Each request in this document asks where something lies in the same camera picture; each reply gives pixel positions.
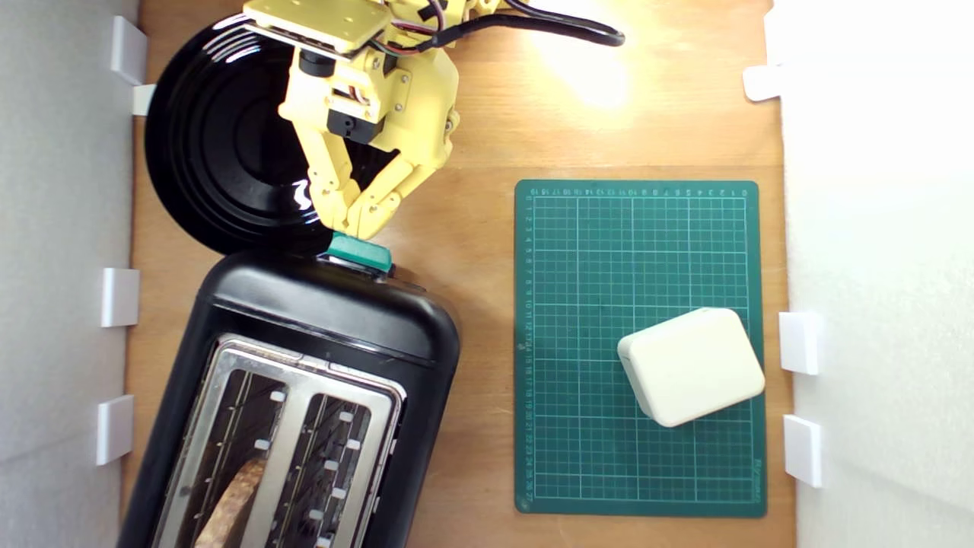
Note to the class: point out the green cutting mat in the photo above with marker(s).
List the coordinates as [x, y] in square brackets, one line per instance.
[578, 304]

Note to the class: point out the white rounded block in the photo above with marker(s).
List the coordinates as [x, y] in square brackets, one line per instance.
[692, 365]

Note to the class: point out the black ribbed plate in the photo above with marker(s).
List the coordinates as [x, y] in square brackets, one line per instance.
[205, 152]

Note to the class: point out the teal toaster lever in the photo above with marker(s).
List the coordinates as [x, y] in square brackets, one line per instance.
[361, 253]

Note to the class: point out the black two-slot toaster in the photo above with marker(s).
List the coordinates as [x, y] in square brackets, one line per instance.
[327, 312]

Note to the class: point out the small white wall clip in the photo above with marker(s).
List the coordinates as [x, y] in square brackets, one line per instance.
[143, 99]

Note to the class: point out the brown bread slice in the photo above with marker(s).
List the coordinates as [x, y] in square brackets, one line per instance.
[232, 506]

